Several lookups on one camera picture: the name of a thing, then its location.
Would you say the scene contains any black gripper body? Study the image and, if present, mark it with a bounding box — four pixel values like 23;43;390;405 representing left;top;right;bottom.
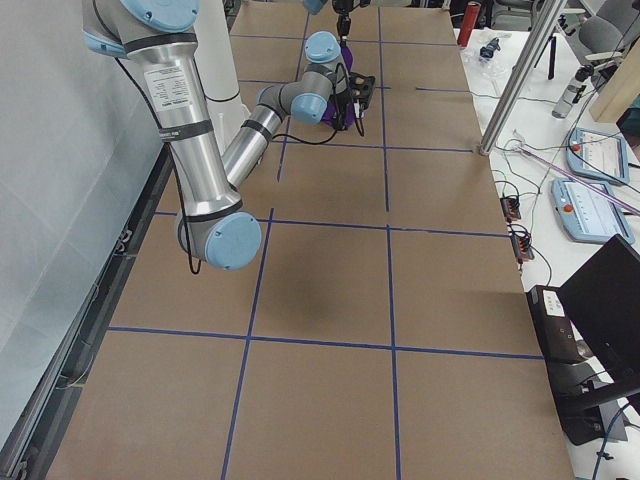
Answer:
336;14;350;36

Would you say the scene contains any purple microfiber towel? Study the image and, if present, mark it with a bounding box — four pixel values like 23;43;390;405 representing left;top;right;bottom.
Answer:
322;44;355;131

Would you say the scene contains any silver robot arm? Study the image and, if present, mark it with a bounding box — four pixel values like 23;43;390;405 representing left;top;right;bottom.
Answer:
302;0;371;39
82;1;349;271

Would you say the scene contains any red cylinder bottle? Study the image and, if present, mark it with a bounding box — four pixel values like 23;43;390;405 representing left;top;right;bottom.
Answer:
457;1;481;48

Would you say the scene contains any black tripod stand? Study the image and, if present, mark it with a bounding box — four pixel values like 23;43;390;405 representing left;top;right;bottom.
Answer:
547;35;557;80

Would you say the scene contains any pink grabber stick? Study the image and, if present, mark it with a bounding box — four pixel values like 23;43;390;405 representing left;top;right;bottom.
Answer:
514;146;640;216

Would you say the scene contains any clear water bottle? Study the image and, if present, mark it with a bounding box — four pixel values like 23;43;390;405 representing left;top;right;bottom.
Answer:
551;64;594;119

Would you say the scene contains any far orange connector block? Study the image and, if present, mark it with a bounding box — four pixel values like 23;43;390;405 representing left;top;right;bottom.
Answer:
500;184;521;223

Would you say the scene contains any orange connector block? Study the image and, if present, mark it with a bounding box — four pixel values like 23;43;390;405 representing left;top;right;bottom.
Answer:
500;184;521;223
507;223;535;265

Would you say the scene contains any grey office chair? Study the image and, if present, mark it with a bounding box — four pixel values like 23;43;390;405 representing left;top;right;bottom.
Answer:
577;0;639;65

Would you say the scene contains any far teach pendant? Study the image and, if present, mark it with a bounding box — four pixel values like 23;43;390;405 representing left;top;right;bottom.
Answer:
566;128;630;185

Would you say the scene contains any teach pendant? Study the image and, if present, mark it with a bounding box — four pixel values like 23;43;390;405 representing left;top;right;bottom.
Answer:
566;128;630;185
551;179;635;244

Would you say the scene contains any wooden board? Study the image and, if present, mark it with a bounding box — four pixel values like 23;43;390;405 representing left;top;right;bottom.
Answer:
589;41;640;123

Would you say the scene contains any near orange connector block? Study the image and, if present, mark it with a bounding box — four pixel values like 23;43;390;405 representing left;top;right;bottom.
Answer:
507;223;535;265

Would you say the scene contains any near teach pendant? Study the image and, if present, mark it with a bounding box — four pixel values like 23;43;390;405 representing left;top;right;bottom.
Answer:
551;179;635;244

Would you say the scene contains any black laptop on stand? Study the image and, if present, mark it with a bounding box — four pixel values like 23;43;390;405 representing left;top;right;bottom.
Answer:
526;234;639;445

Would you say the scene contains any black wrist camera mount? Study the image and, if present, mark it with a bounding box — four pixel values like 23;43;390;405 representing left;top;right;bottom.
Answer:
349;72;376;113

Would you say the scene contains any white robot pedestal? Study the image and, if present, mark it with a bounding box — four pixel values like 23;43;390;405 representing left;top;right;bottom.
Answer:
194;0;249;154

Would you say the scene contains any aluminium frame post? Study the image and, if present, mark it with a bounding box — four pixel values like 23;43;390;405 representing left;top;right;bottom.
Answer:
478;0;566;156

